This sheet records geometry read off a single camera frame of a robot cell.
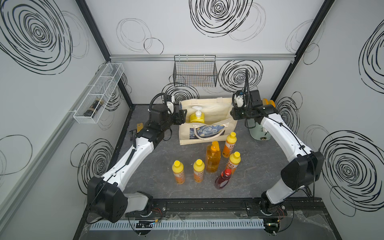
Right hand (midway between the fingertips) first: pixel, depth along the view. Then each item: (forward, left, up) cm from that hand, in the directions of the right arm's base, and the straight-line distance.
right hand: (234, 111), depth 83 cm
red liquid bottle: (-34, +8, -12) cm, 37 cm away
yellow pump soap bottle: (-2, +21, -3) cm, 21 cm away
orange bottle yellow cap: (-16, +3, -6) cm, 17 cm away
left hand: (-4, +29, +5) cm, 30 cm away
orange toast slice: (+10, -21, -2) cm, 24 cm away
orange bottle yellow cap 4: (-32, +29, -6) cm, 43 cm away
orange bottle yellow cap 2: (-26, +2, -6) cm, 27 cm away
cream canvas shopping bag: (-5, +8, -6) cm, 11 cm away
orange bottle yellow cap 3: (-31, +20, -4) cm, 37 cm away
